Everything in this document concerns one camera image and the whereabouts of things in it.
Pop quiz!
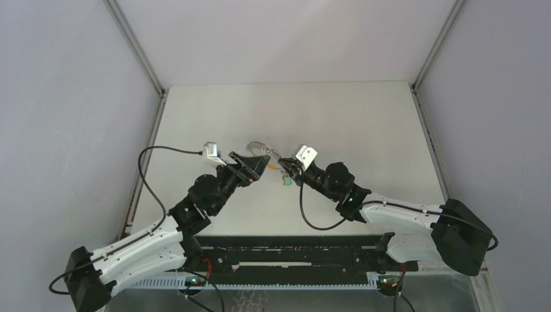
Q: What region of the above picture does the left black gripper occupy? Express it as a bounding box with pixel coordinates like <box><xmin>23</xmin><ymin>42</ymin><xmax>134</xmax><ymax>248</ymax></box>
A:
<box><xmin>210</xmin><ymin>151</ymin><xmax>269</xmax><ymax>215</ymax></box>

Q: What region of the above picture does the green capped key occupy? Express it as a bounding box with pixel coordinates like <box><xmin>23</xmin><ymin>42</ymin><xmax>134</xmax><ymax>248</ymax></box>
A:
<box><xmin>282</xmin><ymin>173</ymin><xmax>293</xmax><ymax>186</ymax></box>

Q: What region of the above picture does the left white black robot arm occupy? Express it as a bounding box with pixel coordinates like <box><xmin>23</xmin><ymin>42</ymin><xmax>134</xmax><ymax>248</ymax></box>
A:
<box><xmin>62</xmin><ymin>152</ymin><xmax>270</xmax><ymax>311</ymax></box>

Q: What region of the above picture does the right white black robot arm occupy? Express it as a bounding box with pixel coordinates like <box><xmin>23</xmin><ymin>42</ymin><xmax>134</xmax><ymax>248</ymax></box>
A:
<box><xmin>278</xmin><ymin>157</ymin><xmax>499</xmax><ymax>276</ymax></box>

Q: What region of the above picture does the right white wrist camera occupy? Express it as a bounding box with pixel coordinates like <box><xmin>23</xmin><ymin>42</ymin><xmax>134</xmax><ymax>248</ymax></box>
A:
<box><xmin>294</xmin><ymin>145</ymin><xmax>318</xmax><ymax>171</ymax></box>

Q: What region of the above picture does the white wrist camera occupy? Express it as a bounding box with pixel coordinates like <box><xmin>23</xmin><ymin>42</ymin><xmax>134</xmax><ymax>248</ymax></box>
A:
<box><xmin>201</xmin><ymin>142</ymin><xmax>227</xmax><ymax>168</ymax></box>
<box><xmin>294</xmin><ymin>145</ymin><xmax>318</xmax><ymax>171</ymax></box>

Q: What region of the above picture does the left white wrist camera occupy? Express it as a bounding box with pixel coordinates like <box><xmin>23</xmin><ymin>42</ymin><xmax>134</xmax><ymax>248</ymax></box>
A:
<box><xmin>201</xmin><ymin>142</ymin><xmax>227</xmax><ymax>168</ymax></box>

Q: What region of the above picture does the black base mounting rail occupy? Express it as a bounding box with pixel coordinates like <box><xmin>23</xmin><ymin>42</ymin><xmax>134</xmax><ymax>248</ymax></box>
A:
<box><xmin>190</xmin><ymin>233</ymin><xmax>419</xmax><ymax>281</ymax></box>

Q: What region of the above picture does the left aluminium frame post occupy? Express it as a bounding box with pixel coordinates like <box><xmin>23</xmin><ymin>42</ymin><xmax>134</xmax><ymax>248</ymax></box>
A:
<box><xmin>104</xmin><ymin>0</ymin><xmax>165</xmax><ymax>239</ymax></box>

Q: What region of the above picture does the aluminium frame post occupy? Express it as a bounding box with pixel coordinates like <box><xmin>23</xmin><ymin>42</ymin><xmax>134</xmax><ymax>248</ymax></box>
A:
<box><xmin>104</xmin><ymin>0</ymin><xmax>165</xmax><ymax>239</ymax></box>
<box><xmin>409</xmin><ymin>1</ymin><xmax>468</xmax><ymax>200</ymax></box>

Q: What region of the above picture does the white slotted cable duct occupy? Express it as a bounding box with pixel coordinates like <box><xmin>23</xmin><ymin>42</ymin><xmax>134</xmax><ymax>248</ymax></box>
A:
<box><xmin>129</xmin><ymin>274</ymin><xmax>378</xmax><ymax>290</ymax></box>

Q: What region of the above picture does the right aluminium frame post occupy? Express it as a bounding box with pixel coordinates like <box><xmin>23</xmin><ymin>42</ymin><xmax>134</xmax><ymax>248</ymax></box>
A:
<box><xmin>409</xmin><ymin>1</ymin><xmax>468</xmax><ymax>200</ymax></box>

